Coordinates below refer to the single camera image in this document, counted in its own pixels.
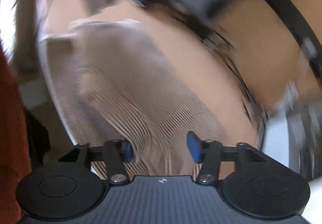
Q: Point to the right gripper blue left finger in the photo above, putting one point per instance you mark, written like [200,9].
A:
[115,154]

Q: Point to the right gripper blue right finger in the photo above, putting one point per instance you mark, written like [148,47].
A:
[208,154]

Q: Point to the beige striped knit sweater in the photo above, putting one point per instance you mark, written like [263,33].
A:
[109,81]

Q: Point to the white aigo computer case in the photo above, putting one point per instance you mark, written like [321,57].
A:
[293,138]

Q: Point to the black wall socket strip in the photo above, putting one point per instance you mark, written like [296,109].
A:
[301,31]

